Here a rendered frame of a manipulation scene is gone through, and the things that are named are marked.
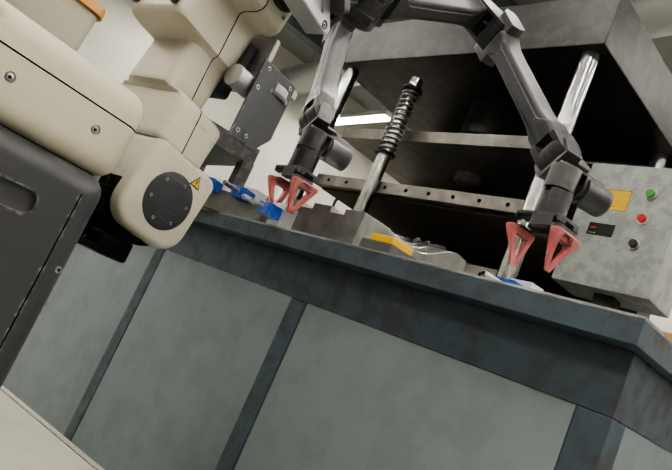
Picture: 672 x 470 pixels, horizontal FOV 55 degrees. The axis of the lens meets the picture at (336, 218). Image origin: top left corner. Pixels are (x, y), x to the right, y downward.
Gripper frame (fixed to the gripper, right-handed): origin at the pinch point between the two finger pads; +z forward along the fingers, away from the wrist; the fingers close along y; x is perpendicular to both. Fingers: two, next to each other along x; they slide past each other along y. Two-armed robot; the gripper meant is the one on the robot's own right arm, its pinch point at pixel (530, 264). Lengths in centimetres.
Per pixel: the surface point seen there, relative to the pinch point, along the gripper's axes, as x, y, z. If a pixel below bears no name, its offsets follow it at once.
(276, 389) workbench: 18, 32, 39
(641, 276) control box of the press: -72, 24, -25
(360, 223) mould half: 16.7, 30.6, 2.5
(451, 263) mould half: -15.1, 35.4, -2.1
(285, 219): 24, 47, 7
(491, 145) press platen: -59, 87, -62
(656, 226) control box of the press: -72, 25, -41
